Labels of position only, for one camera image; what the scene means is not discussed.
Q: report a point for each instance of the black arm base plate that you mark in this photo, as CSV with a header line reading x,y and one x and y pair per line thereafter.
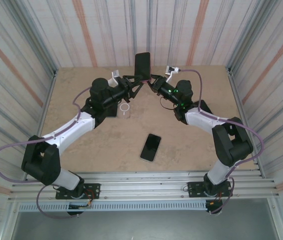
x,y
194,187
94,188

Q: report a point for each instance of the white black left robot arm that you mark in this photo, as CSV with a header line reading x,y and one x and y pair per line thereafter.
x,y
74,126

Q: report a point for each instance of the aluminium side rail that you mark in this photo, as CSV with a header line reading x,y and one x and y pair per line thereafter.
x,y
240,105
52,83

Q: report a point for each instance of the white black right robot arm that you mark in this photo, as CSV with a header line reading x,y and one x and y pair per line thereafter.
x,y
204,120

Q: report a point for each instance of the aluminium extrusion rail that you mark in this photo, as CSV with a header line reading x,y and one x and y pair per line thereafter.
x,y
141,197
141,186
136,175

